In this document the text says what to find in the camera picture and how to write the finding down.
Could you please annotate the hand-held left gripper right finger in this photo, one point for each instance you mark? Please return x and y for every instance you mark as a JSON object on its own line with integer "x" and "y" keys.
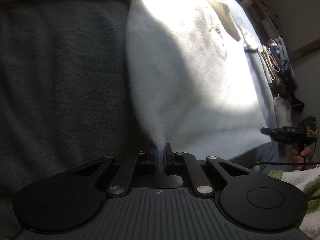
{"x": 166, "y": 158}

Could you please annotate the cream fluffy towel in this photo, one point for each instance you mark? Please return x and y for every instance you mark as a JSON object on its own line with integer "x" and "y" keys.
{"x": 222, "y": 10}

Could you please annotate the white woven ball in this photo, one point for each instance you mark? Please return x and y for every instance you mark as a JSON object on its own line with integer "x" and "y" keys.
{"x": 247, "y": 2}

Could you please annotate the person's right hand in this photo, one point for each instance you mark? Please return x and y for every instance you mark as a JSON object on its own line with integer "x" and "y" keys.
{"x": 300, "y": 160}

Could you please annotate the white low shelf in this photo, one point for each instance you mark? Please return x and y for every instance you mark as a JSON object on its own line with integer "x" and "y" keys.
{"x": 268, "y": 20}

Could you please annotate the grey fleece bed blanket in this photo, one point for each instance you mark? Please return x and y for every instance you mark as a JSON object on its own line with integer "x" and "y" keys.
{"x": 50, "y": 80}

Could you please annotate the green and white fluffy towel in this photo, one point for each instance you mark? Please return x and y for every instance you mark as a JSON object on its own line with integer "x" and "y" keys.
{"x": 300, "y": 180}

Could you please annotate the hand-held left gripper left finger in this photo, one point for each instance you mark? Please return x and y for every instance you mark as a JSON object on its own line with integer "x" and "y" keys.
{"x": 155, "y": 158}

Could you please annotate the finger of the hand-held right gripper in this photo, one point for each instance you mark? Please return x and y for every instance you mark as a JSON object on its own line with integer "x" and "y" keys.
{"x": 267, "y": 131}

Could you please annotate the stack of folded clothes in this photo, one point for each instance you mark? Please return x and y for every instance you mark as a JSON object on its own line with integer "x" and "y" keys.
{"x": 282, "y": 62}

